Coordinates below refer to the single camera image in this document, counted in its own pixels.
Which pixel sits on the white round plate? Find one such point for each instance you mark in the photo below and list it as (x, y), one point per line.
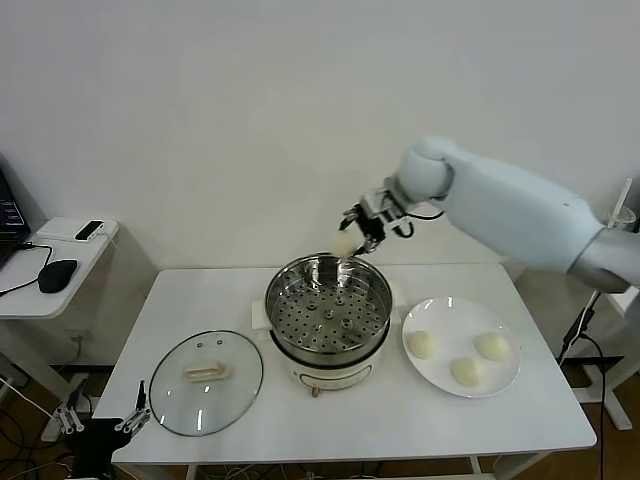
(462, 330)

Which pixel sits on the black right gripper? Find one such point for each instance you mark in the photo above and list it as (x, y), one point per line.
(382, 212)

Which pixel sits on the flat white box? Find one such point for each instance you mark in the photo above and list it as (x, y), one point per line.
(55, 229)

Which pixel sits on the black laptop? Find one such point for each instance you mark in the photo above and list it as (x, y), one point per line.
(10, 215)

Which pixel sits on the white wall socket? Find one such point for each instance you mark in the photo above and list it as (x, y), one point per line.
(80, 337)

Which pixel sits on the white side table with laptop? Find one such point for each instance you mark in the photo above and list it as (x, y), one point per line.
(30, 306)

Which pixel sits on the white side table with cup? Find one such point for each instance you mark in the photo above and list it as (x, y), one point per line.
(617, 410)

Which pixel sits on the white steamed baozi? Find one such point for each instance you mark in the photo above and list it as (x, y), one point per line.
(422, 345)
(344, 244)
(467, 371)
(492, 346)

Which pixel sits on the perforated steel steamer basket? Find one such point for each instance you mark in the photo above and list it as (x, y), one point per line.
(327, 320)

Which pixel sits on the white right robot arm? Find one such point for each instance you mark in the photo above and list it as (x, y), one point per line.
(520, 215)

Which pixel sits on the black computer mouse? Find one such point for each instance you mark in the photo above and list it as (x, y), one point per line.
(57, 276)

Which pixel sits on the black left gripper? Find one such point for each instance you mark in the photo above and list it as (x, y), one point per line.
(95, 440)

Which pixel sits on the small white black device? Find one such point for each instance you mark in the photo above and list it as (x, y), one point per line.
(90, 231)

